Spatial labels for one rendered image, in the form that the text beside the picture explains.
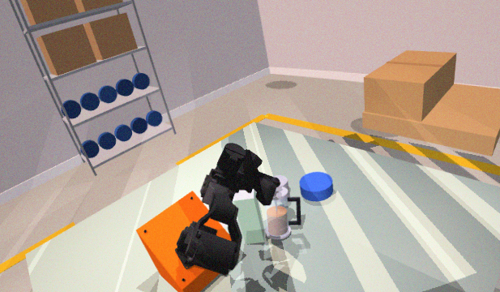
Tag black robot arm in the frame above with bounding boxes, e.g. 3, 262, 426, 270
175, 143, 263, 276

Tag blue short cylinder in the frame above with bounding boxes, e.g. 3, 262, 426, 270
300, 172, 333, 201

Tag glass coffee press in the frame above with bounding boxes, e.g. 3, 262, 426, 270
265, 187, 301, 239

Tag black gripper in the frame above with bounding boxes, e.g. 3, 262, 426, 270
235, 169, 280, 205

